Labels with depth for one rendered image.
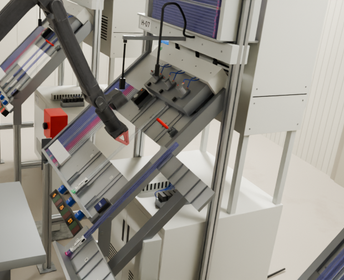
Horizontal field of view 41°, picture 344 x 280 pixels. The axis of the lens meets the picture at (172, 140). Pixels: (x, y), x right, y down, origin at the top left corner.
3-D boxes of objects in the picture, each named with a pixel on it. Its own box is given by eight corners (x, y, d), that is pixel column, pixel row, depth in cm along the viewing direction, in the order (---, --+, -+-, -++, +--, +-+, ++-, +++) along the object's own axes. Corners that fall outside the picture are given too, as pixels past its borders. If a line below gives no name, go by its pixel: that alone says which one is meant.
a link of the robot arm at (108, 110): (91, 108, 176) (97, 112, 172) (104, 97, 178) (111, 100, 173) (100, 121, 180) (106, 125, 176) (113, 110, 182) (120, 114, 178)
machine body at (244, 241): (150, 346, 208) (164, 230, 186) (96, 259, 264) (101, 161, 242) (260, 308, 240) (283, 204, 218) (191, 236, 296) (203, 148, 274)
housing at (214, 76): (224, 106, 180) (207, 81, 172) (165, 75, 219) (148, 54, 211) (238, 92, 181) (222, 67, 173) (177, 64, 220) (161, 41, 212)
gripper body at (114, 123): (118, 120, 187) (109, 107, 183) (129, 129, 179) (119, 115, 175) (106, 130, 186) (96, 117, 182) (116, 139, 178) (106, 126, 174)
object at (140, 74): (171, 156, 176) (163, 148, 173) (106, 104, 229) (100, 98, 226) (229, 97, 180) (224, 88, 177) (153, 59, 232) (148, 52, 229)
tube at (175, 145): (69, 256, 147) (66, 255, 146) (67, 254, 148) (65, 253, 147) (179, 145, 149) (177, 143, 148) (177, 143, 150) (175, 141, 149)
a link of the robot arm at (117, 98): (83, 94, 174) (94, 100, 168) (106, 75, 177) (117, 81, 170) (99, 116, 181) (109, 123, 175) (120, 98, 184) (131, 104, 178)
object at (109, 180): (97, 222, 171) (92, 218, 169) (49, 154, 223) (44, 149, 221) (133, 186, 173) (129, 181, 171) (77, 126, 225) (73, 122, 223)
